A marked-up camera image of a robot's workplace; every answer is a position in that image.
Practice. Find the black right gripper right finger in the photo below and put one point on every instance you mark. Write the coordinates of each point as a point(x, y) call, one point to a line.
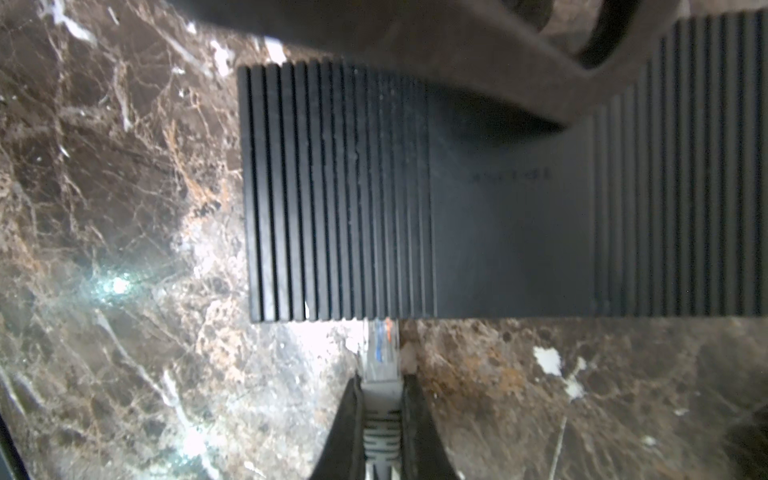
point(423, 453)

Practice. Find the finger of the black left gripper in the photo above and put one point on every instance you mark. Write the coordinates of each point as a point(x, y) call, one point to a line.
point(480, 46)

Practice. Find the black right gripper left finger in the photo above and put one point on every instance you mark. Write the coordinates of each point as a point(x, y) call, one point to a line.
point(343, 454)

